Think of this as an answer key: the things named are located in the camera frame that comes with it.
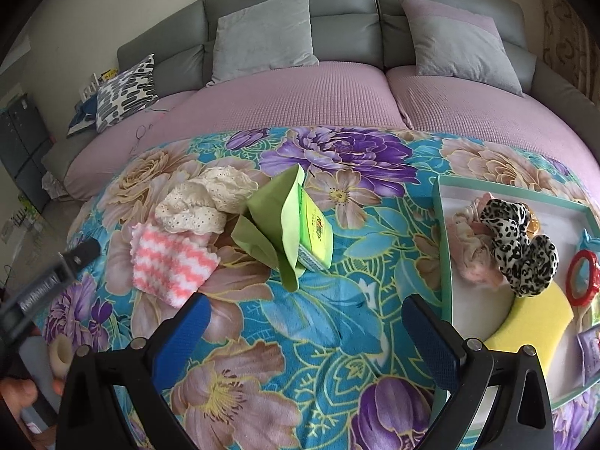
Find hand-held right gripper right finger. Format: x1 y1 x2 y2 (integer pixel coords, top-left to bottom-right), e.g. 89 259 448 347
402 294 555 450

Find thin cable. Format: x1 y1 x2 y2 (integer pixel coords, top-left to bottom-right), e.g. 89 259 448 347
131 108 170 146

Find grey sofa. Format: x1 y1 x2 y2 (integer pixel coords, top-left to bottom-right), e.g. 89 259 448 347
40 0 600 198

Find plain grey pillow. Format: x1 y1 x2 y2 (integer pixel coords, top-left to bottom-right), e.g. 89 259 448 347
206 0 320 86

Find purple packet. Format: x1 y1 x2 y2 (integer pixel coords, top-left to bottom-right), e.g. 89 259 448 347
576 325 600 387

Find person's left hand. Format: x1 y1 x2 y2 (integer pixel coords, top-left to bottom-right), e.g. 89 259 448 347
0 379 41 427

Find floral blanket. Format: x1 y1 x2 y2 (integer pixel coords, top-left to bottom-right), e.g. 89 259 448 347
40 126 600 450

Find green cloth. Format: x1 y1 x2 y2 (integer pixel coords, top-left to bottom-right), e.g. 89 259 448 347
232 164 308 291

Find green box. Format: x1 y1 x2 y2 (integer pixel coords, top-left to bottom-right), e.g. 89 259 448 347
16 192 41 226

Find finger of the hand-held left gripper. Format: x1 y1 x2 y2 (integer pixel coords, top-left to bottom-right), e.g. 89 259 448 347
58 238 100 275

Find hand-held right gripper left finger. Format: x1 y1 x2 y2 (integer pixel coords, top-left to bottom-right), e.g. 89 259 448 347
55 294 214 450

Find cream tape roll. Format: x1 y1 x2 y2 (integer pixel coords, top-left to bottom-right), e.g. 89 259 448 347
49 337 73 378

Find red tape roll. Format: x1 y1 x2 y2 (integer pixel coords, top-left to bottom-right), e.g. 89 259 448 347
566 249 600 302

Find pink white striped cloth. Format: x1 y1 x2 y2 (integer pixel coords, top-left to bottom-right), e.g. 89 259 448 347
129 222 221 310

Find green tissue packet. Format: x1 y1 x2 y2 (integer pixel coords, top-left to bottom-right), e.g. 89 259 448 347
295 187 335 272

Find grey and pink pillow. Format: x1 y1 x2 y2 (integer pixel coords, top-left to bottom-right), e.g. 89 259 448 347
398 0 525 98

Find leopard print scrunchie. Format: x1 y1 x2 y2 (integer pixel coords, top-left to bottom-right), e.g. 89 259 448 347
479 198 560 298

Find cream lace cloth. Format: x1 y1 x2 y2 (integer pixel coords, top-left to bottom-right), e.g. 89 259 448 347
154 167 260 235

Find black white patterned pillow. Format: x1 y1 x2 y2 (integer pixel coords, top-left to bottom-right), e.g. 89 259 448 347
95 54 159 133

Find green rimmed white tray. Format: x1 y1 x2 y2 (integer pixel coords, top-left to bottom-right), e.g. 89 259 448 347
430 175 600 413

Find pink scrunchie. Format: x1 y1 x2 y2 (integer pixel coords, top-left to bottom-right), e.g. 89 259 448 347
451 193 509 289

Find patterned beige curtain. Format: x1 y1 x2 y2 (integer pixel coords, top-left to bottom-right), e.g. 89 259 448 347
537 0 596 99

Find pink sofa cover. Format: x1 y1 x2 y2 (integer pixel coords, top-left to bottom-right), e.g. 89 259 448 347
63 60 600 198

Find yellow and green sponge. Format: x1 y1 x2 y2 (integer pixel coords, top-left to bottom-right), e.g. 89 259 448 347
485 281 579 364

